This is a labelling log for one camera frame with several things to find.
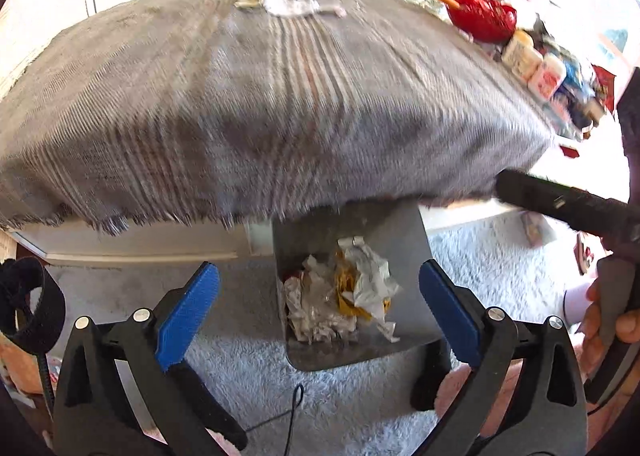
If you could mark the white red-labelled packet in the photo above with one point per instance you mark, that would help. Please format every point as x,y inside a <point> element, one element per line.
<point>545,78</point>

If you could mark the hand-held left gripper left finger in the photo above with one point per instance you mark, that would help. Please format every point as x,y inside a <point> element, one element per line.
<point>187,316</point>

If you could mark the clear plastic wrap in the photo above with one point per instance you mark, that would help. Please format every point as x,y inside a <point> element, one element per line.
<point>315,311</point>

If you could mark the pile of colourful packages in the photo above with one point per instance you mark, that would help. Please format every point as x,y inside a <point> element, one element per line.
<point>580,91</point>

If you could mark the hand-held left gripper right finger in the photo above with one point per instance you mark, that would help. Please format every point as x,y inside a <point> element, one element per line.
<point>450,316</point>

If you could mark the red plastic bag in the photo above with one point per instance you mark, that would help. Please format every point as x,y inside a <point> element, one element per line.
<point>480,16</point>

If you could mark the white fluffy rug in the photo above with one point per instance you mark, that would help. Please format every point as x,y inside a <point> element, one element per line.
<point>325,401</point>

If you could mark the grey trash bin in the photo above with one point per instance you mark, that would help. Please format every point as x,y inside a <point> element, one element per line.
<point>400,256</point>

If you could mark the person's right hand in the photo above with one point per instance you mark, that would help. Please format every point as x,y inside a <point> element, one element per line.
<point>589,341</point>

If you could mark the yellow wrapper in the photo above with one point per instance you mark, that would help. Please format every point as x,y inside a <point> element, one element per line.
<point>347,292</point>

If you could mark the grey plaid blanket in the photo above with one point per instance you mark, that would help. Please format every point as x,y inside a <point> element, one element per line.
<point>250,111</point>

